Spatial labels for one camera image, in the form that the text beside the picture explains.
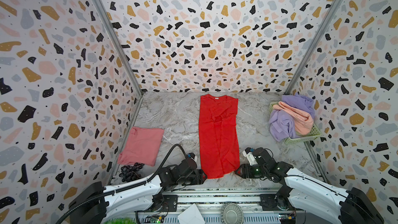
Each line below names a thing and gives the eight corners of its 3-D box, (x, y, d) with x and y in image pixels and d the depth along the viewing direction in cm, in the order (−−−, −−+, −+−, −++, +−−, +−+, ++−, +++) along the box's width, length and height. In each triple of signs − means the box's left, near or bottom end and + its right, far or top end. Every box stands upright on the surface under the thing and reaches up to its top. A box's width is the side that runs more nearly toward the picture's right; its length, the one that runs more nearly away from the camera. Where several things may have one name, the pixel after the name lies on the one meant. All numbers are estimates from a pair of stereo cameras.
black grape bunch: (121, 182, 82) (116, 178, 77) (127, 164, 88) (122, 160, 83) (139, 182, 82) (134, 178, 77) (144, 165, 88) (140, 160, 83)
